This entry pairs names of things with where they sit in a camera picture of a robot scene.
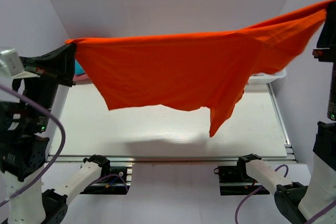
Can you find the folded teal t-shirt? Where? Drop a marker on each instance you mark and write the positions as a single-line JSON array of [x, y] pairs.
[[78, 69]]

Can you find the orange polo shirt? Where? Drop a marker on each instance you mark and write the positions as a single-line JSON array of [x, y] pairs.
[[190, 71]]

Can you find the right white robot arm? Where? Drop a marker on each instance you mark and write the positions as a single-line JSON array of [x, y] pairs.
[[298, 203]]

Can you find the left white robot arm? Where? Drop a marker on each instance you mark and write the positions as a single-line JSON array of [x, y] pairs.
[[24, 161]]

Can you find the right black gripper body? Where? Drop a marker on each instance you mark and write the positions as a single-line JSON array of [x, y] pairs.
[[324, 53]]

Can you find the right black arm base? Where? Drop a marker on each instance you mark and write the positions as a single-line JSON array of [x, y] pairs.
[[233, 180]]

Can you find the folded pink t-shirt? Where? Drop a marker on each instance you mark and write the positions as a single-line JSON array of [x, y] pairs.
[[82, 77]]

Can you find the white plastic basket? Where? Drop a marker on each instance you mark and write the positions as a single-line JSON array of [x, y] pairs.
[[262, 78]]

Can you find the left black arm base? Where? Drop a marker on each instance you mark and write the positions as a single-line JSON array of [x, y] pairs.
[[113, 179]]

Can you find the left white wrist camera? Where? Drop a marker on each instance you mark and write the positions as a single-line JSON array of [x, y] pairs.
[[11, 64]]

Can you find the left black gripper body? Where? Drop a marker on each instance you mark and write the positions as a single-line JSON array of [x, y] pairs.
[[41, 90]]

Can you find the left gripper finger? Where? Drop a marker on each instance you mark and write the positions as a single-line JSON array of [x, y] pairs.
[[58, 78], [60, 60]]

